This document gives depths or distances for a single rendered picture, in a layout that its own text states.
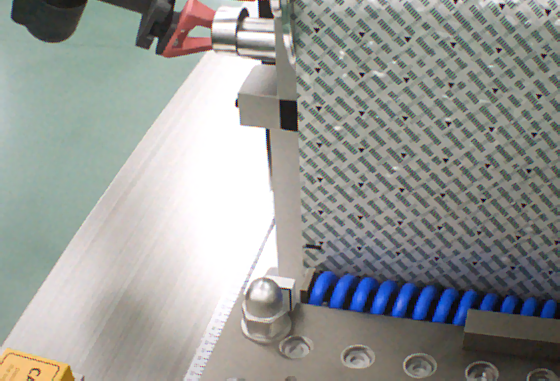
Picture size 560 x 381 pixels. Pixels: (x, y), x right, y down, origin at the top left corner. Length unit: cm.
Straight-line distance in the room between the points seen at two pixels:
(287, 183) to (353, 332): 17
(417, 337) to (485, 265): 7
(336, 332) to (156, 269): 31
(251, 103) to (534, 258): 25
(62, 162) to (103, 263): 183
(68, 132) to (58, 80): 38
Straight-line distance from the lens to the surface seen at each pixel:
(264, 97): 68
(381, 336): 62
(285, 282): 63
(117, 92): 305
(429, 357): 61
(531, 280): 65
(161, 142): 107
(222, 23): 67
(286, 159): 72
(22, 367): 78
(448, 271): 65
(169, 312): 84
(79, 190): 259
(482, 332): 61
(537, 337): 61
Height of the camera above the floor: 148
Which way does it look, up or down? 35 degrees down
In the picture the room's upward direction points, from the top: 3 degrees counter-clockwise
